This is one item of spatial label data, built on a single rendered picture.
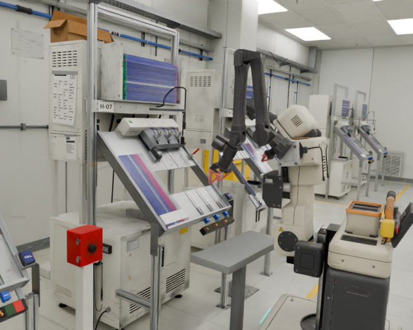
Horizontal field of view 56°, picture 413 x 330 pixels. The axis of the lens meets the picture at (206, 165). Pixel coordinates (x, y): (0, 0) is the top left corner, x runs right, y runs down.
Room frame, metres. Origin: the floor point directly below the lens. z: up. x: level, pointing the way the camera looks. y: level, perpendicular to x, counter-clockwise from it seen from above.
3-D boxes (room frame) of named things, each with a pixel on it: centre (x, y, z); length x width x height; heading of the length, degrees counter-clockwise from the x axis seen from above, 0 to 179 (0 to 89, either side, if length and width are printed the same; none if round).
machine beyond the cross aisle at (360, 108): (8.00, -2.96, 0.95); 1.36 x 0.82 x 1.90; 57
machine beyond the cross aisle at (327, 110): (6.79, -2.16, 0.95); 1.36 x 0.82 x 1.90; 57
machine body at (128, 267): (2.59, 0.55, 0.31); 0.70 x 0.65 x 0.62; 147
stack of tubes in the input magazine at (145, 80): (2.57, 0.41, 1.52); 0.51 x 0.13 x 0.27; 147
